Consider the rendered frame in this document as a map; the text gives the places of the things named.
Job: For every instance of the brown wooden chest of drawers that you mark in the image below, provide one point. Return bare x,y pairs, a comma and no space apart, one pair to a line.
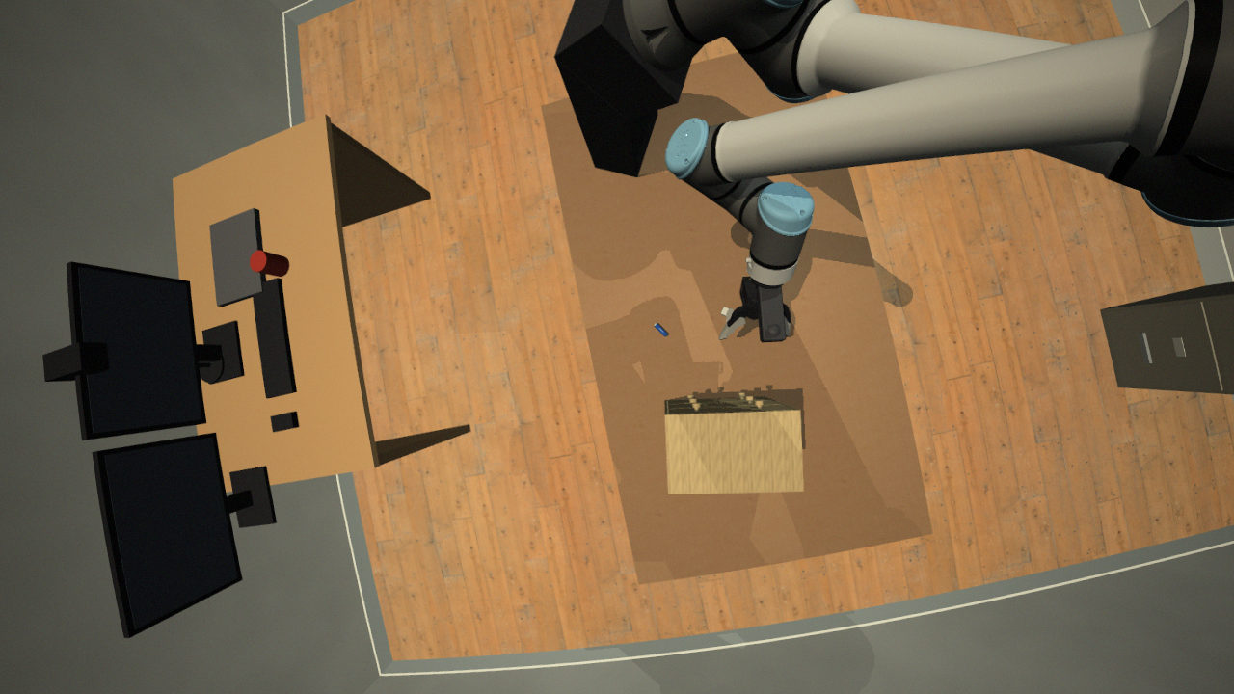
731,453

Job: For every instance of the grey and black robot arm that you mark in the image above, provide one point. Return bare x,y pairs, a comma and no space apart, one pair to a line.
1119,89

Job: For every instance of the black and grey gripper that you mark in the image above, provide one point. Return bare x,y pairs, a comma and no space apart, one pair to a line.
749,308

